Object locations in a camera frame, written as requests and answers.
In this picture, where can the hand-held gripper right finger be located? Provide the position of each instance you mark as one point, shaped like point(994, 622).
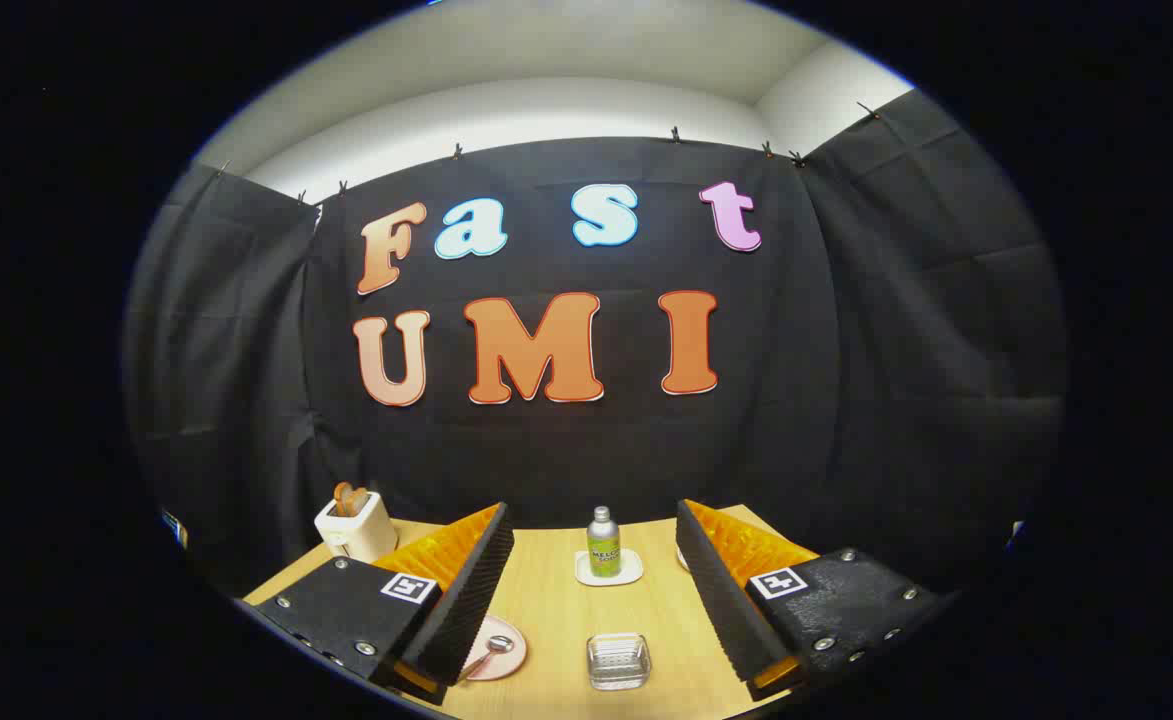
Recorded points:
point(721, 600)

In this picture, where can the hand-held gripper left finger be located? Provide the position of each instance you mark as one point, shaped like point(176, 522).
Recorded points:
point(466, 600)

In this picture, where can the white oval dish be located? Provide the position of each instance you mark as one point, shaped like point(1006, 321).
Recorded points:
point(683, 560)

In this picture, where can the pink round plate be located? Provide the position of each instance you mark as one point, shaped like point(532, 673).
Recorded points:
point(506, 660)

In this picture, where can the white square coaster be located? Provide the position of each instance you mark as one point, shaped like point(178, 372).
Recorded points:
point(630, 573)

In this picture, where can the metal cutlery basket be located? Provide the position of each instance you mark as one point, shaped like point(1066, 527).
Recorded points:
point(618, 662)

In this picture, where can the white toaster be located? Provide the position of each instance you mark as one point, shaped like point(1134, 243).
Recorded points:
point(361, 538)

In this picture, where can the green soda bottle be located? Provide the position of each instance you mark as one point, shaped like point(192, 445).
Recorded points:
point(603, 550)

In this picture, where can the toasted bread slice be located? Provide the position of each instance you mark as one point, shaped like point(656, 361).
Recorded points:
point(343, 498)
point(360, 502)

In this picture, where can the black backdrop cloth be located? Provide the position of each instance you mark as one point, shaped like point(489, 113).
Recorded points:
point(846, 350)

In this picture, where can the row of black cloth clips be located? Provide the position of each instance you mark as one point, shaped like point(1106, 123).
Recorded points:
point(676, 133)

